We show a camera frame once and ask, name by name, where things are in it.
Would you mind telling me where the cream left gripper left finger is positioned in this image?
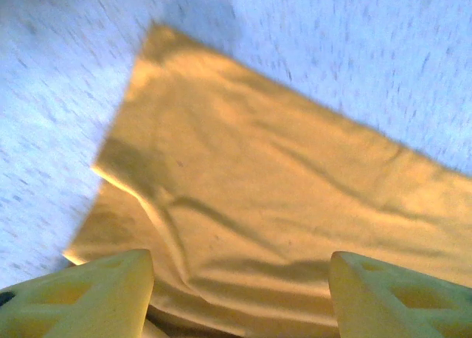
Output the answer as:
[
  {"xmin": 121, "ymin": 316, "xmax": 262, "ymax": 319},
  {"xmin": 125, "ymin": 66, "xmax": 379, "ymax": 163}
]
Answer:
[{"xmin": 0, "ymin": 248, "xmax": 155, "ymax": 338}]

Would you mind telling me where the yellow t-shirt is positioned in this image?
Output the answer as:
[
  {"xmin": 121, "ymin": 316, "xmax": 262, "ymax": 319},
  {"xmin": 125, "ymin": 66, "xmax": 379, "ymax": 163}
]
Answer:
[{"xmin": 62, "ymin": 20, "xmax": 472, "ymax": 338}]

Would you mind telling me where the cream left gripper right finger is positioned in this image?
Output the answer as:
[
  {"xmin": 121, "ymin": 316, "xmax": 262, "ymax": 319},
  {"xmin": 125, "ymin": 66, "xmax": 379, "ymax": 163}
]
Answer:
[{"xmin": 329, "ymin": 251, "xmax": 472, "ymax": 338}]

